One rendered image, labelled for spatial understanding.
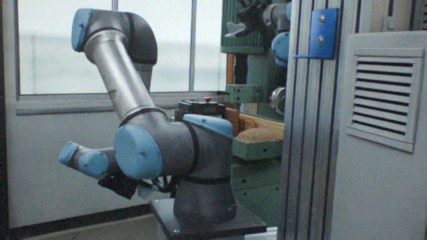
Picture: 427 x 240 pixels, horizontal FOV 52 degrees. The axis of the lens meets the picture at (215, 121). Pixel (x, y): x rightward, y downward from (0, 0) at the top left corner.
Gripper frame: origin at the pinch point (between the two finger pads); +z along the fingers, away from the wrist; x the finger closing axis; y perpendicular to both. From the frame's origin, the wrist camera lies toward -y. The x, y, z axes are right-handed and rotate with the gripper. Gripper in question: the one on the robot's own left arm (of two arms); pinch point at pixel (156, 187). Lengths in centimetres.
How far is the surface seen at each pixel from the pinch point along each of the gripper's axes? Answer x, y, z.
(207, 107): -2.3, -34.5, 4.4
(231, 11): -6, -71, -4
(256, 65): -10, -62, 20
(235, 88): -6.0, -47.6, 13.5
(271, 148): 20.5, -30.7, 21.4
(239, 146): 15.8, -26.0, 12.2
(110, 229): -133, 49, 59
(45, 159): -140, 25, 0
